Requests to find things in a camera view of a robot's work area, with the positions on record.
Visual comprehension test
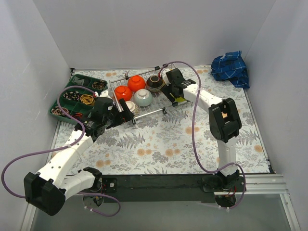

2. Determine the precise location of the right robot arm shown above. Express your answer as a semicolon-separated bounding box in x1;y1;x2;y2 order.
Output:
158;67;242;191

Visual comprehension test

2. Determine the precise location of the rear orange bowl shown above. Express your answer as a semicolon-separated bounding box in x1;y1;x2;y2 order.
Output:
128;75;146;92

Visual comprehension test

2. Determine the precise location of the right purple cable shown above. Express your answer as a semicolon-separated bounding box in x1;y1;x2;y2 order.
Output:
158;60;247;209

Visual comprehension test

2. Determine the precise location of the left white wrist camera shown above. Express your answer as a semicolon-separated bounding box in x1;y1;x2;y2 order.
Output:
94;90;113;103

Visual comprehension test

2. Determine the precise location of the green compartment organizer tray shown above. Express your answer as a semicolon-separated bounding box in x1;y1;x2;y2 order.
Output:
59;74;108;119

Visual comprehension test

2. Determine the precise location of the orange bowl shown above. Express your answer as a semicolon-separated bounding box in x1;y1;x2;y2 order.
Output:
128;75;146;92
114;85;132;101

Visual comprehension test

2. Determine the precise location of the white brown patterned bowl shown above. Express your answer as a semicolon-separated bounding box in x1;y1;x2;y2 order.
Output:
126;101;140;117

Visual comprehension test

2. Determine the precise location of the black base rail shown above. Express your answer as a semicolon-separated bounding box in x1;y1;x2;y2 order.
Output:
74;173;239;204

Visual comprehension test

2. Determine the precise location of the floral table mat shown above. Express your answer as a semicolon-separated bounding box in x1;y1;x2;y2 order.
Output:
47;64;270;176

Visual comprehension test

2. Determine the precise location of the purple cable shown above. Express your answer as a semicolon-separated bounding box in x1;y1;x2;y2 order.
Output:
1;86;121;217
158;60;247;209

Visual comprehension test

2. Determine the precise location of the metal wire dish rack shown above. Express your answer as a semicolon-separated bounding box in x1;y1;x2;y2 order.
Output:
109;66;187;124

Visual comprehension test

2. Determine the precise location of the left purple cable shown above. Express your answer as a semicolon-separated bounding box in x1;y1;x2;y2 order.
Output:
1;86;121;217

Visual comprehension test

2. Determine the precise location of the lime green bowl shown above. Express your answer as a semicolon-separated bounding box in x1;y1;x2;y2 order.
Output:
175;97;187;104

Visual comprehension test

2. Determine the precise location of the front orange bowl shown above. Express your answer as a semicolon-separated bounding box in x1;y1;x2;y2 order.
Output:
114;85;132;101

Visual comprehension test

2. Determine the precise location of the blue checked cloth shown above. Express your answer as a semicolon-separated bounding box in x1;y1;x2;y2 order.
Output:
211;51;250;89

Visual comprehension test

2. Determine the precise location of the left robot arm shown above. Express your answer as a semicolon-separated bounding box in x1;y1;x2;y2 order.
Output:
24;97;134;216

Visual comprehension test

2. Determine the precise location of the black patterned bowl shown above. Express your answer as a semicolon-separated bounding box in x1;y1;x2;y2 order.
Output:
146;75;165;93

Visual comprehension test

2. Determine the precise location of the light green striped bowl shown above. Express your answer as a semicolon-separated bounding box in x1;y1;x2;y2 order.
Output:
134;89;153;107

